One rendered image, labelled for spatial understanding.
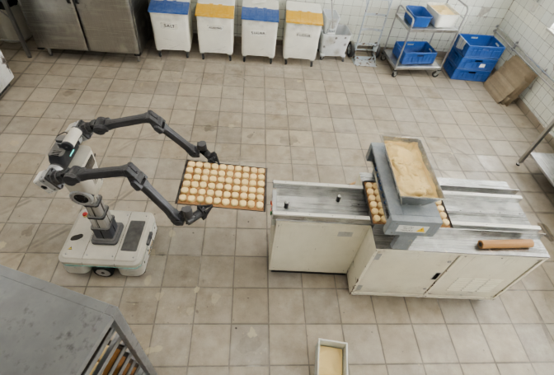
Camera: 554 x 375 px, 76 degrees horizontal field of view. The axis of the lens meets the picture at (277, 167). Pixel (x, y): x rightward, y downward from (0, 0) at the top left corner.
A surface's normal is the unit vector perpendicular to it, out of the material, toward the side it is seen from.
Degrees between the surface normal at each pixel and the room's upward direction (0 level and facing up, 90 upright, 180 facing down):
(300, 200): 0
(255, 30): 92
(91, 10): 89
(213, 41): 95
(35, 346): 0
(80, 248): 0
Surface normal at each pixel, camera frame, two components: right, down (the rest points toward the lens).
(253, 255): 0.10, -0.68
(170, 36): 0.07, 0.74
